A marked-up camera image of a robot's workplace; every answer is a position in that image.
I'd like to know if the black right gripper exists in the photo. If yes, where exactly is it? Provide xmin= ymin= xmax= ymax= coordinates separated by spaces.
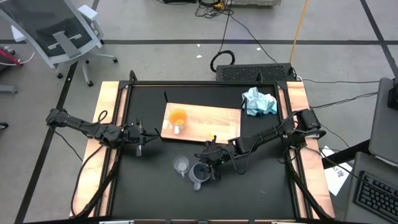
xmin=195 ymin=139 xmax=233 ymax=182

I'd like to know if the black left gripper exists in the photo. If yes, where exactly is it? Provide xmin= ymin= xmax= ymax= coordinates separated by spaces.
xmin=123 ymin=118 xmax=159 ymax=157

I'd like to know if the grey mug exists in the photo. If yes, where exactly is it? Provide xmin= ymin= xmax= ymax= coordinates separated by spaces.
xmin=188 ymin=161 xmax=212 ymax=191

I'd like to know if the clear plastic cup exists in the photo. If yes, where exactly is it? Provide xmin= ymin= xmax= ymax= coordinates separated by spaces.
xmin=172 ymin=155 xmax=191 ymax=179

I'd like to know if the yellow ceramic mug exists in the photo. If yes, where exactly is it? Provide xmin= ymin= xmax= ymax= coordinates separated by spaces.
xmin=169 ymin=108 xmax=188 ymax=135

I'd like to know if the light blue cloth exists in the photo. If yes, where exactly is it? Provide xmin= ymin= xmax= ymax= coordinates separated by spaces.
xmin=241 ymin=86 xmax=278 ymax=118

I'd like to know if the black perforated computer tower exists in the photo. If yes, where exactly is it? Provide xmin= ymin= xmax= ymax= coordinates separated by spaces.
xmin=215 ymin=63 xmax=297 ymax=83

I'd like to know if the white paper sheet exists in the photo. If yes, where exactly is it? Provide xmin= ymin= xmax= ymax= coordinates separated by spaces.
xmin=320 ymin=146 xmax=354 ymax=197

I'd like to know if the black desk beam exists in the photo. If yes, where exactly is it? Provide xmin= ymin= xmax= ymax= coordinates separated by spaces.
xmin=322 ymin=139 xmax=371 ymax=169

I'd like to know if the grey office chair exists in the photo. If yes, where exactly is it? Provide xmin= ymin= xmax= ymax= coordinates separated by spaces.
xmin=0 ymin=0 xmax=119 ymax=87

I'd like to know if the grey flat bar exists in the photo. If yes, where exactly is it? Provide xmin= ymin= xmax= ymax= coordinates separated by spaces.
xmin=0 ymin=85 xmax=19 ymax=95

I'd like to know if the red and black device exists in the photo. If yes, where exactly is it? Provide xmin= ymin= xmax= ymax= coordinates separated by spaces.
xmin=0 ymin=45 xmax=24 ymax=68

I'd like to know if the black keyboard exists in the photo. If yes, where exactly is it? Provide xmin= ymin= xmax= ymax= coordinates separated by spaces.
xmin=354 ymin=170 xmax=398 ymax=223

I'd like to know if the grey box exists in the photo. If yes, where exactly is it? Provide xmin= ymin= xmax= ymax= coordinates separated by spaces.
xmin=228 ymin=0 xmax=280 ymax=7

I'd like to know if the black coiled cable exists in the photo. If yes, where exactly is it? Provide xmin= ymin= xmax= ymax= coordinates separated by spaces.
xmin=210 ymin=50 xmax=236 ymax=73

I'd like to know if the tangled black cable bundle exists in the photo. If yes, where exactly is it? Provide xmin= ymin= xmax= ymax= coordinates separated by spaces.
xmin=194 ymin=0 xmax=234 ymax=19

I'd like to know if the white cable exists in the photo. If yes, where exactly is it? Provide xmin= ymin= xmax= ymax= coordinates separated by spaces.
xmin=0 ymin=51 xmax=35 ymax=67

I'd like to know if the yellow cable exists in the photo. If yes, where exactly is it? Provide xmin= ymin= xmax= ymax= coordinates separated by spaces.
xmin=289 ymin=0 xmax=309 ymax=65

